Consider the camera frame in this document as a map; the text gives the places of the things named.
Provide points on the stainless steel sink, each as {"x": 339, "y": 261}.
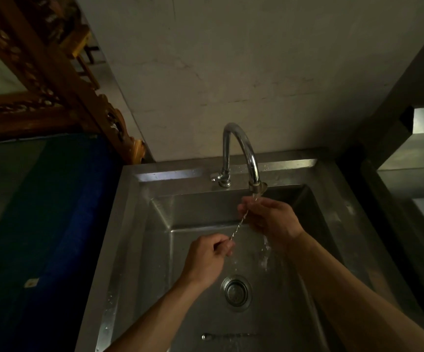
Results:
{"x": 153, "y": 252}

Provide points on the round metal drain strainer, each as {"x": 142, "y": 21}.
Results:
{"x": 236, "y": 292}

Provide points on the person's left forearm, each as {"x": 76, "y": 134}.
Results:
{"x": 153, "y": 318}

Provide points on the chrome gooseneck faucet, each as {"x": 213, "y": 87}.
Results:
{"x": 242, "y": 142}

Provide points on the blue fabric cover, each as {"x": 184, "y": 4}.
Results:
{"x": 54, "y": 230}

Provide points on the person's left thumb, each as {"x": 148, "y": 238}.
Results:
{"x": 222, "y": 238}

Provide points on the metal utensil with round end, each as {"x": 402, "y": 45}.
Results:
{"x": 223, "y": 336}

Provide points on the carved wooden frame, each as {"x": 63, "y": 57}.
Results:
{"x": 50, "y": 91}

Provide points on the thin metal skewer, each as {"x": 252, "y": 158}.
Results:
{"x": 242, "y": 220}

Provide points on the person's right hand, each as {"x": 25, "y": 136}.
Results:
{"x": 275, "y": 220}

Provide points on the stainless steel counter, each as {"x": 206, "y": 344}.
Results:
{"x": 413, "y": 168}

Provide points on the small white tag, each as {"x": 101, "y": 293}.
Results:
{"x": 31, "y": 283}

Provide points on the wooden stool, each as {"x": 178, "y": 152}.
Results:
{"x": 81, "y": 51}

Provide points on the person's left hand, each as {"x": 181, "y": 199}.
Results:
{"x": 203, "y": 260}

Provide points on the person's right forearm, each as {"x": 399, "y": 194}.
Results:
{"x": 344, "y": 289}

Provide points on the person's right thumb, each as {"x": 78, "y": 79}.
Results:
{"x": 246, "y": 211}

